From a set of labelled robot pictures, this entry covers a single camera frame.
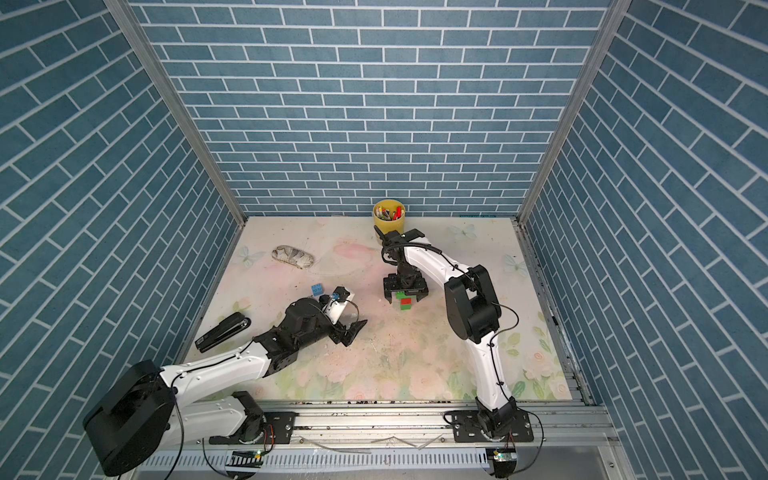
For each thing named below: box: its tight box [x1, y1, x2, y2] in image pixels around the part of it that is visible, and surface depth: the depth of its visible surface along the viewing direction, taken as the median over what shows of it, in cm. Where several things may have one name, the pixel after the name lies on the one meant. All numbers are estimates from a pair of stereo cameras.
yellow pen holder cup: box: [373, 199, 405, 235], surface depth 107 cm
